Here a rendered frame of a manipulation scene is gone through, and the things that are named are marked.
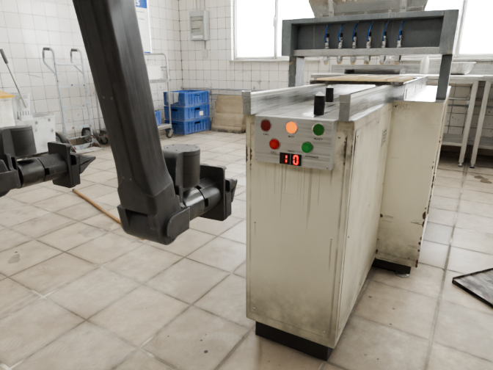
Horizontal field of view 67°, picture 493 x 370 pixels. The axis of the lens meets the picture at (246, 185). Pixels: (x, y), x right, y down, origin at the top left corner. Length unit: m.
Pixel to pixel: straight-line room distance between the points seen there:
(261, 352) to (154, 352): 0.38
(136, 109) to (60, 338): 1.30
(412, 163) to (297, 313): 0.83
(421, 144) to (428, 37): 0.43
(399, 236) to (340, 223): 0.77
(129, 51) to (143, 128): 0.09
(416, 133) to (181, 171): 1.30
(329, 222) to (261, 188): 0.24
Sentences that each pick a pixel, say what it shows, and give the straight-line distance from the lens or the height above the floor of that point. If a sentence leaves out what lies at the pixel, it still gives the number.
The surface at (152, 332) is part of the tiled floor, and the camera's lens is 1.58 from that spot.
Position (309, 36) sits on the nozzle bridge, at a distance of 1.90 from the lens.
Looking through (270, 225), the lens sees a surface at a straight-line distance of 1.22.
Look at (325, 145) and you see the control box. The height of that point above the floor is 0.77.
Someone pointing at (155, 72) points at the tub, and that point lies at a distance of 5.18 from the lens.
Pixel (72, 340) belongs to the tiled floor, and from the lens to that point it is 1.64.
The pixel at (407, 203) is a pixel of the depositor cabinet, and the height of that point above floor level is 0.39.
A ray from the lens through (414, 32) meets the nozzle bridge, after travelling 1.80.
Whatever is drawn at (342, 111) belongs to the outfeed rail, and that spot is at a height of 0.87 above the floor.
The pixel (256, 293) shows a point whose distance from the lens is 1.37.
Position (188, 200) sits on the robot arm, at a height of 0.78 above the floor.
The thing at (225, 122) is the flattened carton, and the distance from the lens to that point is 5.73.
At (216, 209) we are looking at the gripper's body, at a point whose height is 0.73.
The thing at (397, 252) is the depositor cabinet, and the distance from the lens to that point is 1.90.
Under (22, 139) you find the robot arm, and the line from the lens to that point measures 0.87.
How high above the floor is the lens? 0.98
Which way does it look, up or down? 18 degrees down
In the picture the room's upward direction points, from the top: straight up
